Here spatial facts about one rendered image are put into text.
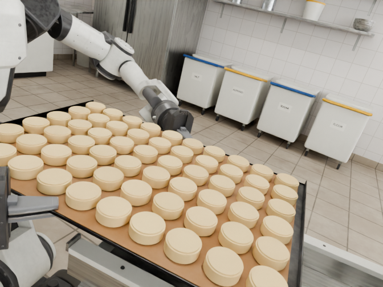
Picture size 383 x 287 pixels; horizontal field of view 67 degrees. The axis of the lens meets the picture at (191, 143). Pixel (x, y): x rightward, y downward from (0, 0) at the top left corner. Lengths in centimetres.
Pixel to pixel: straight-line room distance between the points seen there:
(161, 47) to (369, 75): 270
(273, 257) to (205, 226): 10
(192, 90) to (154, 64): 65
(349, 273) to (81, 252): 55
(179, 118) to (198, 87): 346
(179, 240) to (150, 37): 399
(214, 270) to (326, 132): 351
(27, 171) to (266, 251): 38
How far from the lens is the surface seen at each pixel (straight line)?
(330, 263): 75
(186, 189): 51
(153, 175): 53
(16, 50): 85
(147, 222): 42
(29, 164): 53
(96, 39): 104
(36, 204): 46
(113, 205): 44
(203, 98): 420
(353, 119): 379
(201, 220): 45
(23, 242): 98
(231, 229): 45
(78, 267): 56
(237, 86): 398
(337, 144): 386
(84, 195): 46
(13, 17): 83
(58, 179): 49
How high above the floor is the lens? 129
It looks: 23 degrees down
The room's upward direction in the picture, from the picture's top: 14 degrees clockwise
